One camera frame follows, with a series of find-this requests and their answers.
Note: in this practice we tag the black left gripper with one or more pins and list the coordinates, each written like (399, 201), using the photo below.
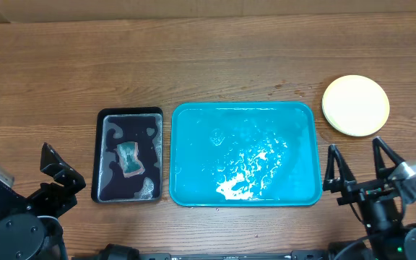
(52, 164)

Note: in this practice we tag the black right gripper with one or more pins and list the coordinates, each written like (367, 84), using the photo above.
(365, 191)

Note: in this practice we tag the pink sponge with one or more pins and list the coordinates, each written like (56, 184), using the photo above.
(130, 164)

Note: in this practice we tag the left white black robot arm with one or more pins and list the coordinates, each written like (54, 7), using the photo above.
(29, 226)

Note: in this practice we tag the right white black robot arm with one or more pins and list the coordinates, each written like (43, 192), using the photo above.
(380, 205)

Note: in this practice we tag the black water tray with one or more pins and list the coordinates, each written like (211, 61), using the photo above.
(118, 125)

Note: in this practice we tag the teal plastic tray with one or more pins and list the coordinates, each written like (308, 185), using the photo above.
(251, 154)

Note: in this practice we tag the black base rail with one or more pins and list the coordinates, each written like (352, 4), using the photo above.
(118, 252)

